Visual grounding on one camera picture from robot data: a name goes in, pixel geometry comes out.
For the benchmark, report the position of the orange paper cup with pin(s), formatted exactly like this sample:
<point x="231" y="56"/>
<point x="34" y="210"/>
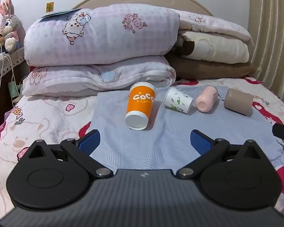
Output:
<point x="142" y="101"/>

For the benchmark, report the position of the brown folded blanket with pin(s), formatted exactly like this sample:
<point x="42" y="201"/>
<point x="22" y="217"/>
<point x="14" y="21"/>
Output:
<point x="203" y="69"/>

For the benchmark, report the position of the cartoon printed bed sheet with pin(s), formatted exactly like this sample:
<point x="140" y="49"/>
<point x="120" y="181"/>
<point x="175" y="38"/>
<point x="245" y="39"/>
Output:
<point x="37" y="123"/>

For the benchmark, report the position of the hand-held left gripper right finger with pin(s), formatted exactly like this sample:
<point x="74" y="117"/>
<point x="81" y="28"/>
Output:
<point x="200" y="143"/>

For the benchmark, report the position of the pale green pouch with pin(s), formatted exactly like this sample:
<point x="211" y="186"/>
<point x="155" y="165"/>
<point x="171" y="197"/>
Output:
<point x="14" y="89"/>

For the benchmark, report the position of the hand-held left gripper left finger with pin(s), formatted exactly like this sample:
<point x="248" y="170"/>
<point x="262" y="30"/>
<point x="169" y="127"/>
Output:
<point x="91" y="143"/>

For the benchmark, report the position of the light blue cloth mat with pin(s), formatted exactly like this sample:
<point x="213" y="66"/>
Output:
<point x="144" y="146"/>

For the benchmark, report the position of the grey plush rabbit toy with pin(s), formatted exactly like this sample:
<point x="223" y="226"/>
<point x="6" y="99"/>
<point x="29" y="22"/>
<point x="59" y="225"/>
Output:
<point x="9" y="23"/>

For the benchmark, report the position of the dark blue booklet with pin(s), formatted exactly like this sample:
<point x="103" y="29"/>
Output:
<point x="59" y="13"/>

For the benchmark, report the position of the pink plaid folded quilt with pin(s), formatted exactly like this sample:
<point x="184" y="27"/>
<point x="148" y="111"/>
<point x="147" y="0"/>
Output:
<point x="104" y="40"/>

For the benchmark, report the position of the white green-print paper cup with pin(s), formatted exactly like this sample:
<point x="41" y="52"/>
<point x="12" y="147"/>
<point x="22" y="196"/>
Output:
<point x="177" y="100"/>

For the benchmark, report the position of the cream folded blanket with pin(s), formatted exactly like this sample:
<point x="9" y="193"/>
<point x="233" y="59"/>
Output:
<point x="222" y="49"/>

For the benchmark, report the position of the taupe cup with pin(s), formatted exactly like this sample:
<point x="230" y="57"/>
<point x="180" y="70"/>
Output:
<point x="239" y="101"/>

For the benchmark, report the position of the beige pleated curtain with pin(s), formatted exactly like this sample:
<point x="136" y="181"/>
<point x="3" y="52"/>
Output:
<point x="272" y="40"/>

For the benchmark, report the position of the pink cup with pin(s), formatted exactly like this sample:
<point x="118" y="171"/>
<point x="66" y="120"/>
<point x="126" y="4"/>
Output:
<point x="206" y="99"/>

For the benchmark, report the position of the pink heart-print folded quilt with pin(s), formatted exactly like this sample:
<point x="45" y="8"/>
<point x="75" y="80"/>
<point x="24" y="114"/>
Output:
<point x="85" y="78"/>

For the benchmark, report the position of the dark bedside table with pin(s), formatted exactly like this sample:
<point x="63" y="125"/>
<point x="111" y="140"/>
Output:
<point x="2" y="71"/>

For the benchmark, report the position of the yellow wall sticker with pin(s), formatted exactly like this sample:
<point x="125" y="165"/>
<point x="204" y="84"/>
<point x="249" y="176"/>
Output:
<point x="50" y="6"/>

